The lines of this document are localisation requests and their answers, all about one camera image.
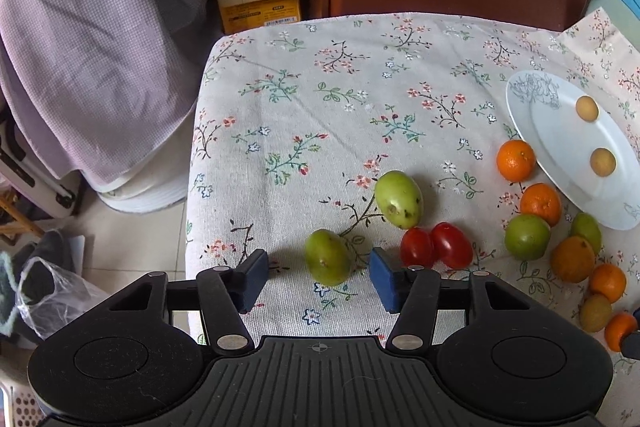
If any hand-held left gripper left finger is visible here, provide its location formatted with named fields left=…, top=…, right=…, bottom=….
left=100, top=249, right=270, bottom=355

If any red cherry tomato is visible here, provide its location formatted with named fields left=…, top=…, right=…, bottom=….
left=430, top=222, right=474, bottom=270
left=399, top=227, right=435, bottom=269

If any white and black folding frame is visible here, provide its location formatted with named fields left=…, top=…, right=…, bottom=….
left=0, top=109, right=87, bottom=219

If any grey cloth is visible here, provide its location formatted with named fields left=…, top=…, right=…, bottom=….
left=0, top=229, right=77, bottom=288

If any pink perforated basket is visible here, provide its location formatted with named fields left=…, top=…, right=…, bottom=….
left=0, top=379, right=42, bottom=427

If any floral tablecloth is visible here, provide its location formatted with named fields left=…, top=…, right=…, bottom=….
left=184, top=7, right=640, bottom=378

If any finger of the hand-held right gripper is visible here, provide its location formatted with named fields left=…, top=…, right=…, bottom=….
left=620, top=306, right=640, bottom=355

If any small green jujube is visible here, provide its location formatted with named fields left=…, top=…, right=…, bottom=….
left=570, top=212, right=603, bottom=256

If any clear plastic bag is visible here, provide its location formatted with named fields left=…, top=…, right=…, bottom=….
left=14, top=256, right=120, bottom=342

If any round green jujube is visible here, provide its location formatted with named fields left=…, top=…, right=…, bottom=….
left=504, top=214, right=552, bottom=262

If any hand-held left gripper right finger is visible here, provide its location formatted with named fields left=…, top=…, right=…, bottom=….
left=369, top=247, right=540, bottom=354

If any orange mandarin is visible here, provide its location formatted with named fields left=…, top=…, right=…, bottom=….
left=520, top=183, right=563, bottom=228
left=588, top=263, right=628, bottom=304
left=496, top=139, right=537, bottom=182
left=604, top=312, right=639, bottom=353

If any pale green sheet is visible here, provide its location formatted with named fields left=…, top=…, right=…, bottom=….
left=585, top=0, right=640, bottom=28

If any wooden rack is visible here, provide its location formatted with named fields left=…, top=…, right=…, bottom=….
left=0, top=188, right=47, bottom=254

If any brownish green fruit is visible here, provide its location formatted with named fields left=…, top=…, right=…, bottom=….
left=578, top=293, right=613, bottom=334

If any purple checked cloth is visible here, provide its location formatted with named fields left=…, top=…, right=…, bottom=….
left=0, top=0, right=223, bottom=194

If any small tan longan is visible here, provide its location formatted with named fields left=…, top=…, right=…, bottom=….
left=575, top=96, right=599, bottom=122
left=589, top=148, right=617, bottom=178

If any large oval green jujube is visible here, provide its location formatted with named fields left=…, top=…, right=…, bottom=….
left=374, top=170, right=425, bottom=231

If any white plate with flower drawing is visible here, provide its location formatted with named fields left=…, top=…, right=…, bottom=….
left=505, top=70, right=640, bottom=231

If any white round base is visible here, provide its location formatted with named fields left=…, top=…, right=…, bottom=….
left=96, top=169, right=190, bottom=214

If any green-orange mandarin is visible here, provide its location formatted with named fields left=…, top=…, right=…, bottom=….
left=550, top=235, right=597, bottom=284

